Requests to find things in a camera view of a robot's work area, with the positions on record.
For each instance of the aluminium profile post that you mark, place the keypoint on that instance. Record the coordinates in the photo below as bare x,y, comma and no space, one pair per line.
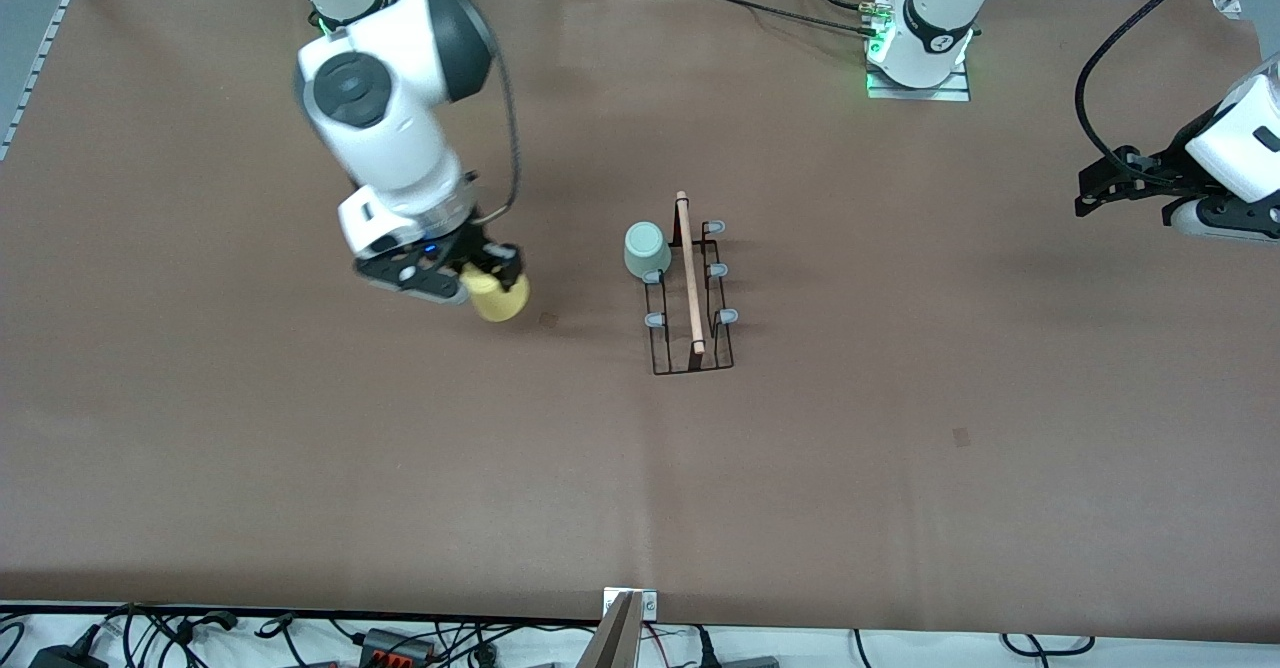
620,638

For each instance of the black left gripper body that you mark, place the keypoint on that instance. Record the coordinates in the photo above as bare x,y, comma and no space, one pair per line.
1176,162

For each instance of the black orange power adapter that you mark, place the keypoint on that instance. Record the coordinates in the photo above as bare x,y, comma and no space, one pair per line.
395,648

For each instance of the yellow plastic cup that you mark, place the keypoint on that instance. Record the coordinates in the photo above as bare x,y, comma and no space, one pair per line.
498,303

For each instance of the mint green plastic cup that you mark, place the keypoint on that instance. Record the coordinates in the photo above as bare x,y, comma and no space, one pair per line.
646,248

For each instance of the aluminium edge rail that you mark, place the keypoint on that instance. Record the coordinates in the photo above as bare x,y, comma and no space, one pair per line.
40,63

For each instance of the brown paper table cover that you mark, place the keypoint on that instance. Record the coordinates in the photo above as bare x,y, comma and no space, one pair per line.
640,498

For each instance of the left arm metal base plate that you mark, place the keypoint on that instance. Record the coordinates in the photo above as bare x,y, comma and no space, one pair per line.
920,94

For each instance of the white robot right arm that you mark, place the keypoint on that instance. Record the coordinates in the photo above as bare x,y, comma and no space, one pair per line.
380,138

